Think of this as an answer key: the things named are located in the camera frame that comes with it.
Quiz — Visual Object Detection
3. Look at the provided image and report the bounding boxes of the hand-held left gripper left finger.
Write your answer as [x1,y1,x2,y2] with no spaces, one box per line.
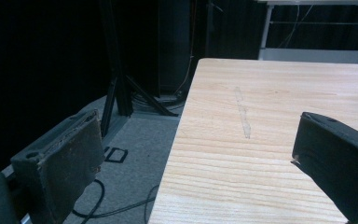
[10,109,105,224]

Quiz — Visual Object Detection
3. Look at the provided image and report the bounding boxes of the white metal shelf rack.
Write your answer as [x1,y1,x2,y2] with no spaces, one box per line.
[256,0,358,65]

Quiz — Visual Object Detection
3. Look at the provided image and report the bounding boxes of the black floor cable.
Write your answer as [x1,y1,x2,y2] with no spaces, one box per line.
[72,178,160,224]

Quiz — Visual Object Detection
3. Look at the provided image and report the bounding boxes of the dark curtain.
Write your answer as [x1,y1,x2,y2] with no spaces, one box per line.
[0,0,113,172]

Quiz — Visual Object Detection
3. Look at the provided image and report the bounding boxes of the bundle of floor cables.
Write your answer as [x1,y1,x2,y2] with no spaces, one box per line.
[131,91,187,114]

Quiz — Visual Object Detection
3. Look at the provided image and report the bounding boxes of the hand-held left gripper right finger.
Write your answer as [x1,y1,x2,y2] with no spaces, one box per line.
[290,111,358,224]

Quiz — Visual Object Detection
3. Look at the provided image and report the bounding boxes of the thin hanging cable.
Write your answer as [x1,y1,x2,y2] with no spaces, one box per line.
[172,0,199,96]

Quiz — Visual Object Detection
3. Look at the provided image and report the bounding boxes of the black metal stand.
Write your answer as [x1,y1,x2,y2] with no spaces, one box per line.
[98,0,179,138]

